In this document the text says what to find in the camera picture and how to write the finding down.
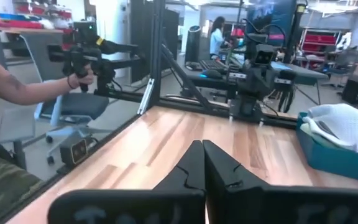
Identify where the teal plastic tray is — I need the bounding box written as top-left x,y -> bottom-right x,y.
296,111 -> 358,184

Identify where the grey office chair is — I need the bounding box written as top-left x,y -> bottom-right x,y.
323,48 -> 358,90

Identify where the grey desk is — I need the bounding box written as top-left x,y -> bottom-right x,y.
183,60 -> 329,94

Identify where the person's forearm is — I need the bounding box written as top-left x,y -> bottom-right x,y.
0,73 -> 74,106

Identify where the person's hand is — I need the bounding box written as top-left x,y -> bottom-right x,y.
68,63 -> 96,91

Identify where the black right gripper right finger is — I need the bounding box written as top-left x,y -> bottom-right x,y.
202,139 -> 358,224

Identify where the white office chair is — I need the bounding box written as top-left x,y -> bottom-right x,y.
19,33 -> 113,166

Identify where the black box with tan face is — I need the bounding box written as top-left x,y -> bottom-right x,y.
59,135 -> 98,166

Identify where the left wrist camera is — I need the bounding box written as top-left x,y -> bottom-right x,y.
254,44 -> 275,67

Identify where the black computer keyboard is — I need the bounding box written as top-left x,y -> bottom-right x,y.
198,58 -> 229,71

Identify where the red storage bin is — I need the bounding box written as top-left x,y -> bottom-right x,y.
0,12 -> 45,30

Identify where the red storage shelf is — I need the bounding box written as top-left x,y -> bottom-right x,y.
300,27 -> 338,70

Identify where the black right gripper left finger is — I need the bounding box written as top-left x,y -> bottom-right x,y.
47,139 -> 207,224

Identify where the black cylindrical appliance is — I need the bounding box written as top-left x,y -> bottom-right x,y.
184,25 -> 203,63

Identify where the black cabinet panel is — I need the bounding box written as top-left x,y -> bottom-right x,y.
129,0 -> 180,85

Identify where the silver frame bracket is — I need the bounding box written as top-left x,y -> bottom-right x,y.
137,77 -> 155,116

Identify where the person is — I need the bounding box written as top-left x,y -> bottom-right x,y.
0,49 -> 45,224
209,16 -> 232,60

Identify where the black computer mouse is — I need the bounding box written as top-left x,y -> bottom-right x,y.
201,68 -> 224,80

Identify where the computer monitor blue screen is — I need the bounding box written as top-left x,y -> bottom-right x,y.
246,0 -> 297,47

